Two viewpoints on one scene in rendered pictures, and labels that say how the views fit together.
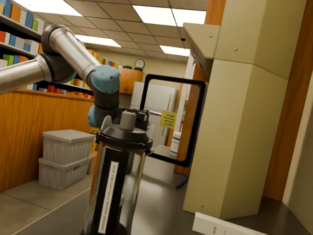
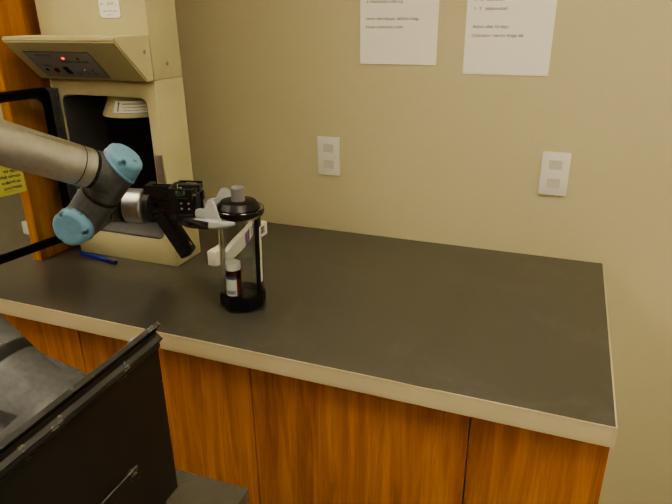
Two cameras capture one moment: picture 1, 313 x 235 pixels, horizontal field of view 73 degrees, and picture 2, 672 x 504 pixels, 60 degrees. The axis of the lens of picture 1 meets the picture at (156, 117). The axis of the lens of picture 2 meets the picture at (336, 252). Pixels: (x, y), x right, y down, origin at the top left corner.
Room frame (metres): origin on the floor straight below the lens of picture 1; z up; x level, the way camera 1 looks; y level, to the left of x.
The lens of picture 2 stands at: (0.03, 1.20, 1.55)
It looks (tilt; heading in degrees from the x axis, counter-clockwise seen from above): 22 degrees down; 278
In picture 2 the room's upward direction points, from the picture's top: 1 degrees counter-clockwise
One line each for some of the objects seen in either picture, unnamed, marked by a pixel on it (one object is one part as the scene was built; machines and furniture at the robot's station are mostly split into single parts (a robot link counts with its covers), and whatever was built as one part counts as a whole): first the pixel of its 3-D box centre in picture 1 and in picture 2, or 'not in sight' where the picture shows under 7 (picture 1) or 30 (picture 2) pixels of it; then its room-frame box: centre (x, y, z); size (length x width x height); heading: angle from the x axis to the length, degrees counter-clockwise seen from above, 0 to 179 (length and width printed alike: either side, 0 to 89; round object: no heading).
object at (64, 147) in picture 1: (69, 145); not in sight; (2.80, 1.07, 0.49); 0.60 x 0.42 x 0.33; 167
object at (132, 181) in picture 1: (115, 188); (240, 253); (0.40, 0.05, 1.07); 0.11 x 0.11 x 0.21
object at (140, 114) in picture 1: (132, 126); (174, 203); (0.54, 0.05, 1.18); 0.12 x 0.08 x 0.09; 1
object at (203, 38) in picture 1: (200, 54); (78, 59); (0.81, -0.12, 1.46); 0.32 x 0.12 x 0.10; 167
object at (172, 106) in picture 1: (166, 118); (6, 178); (1.01, -0.05, 1.19); 0.30 x 0.01 x 0.40; 67
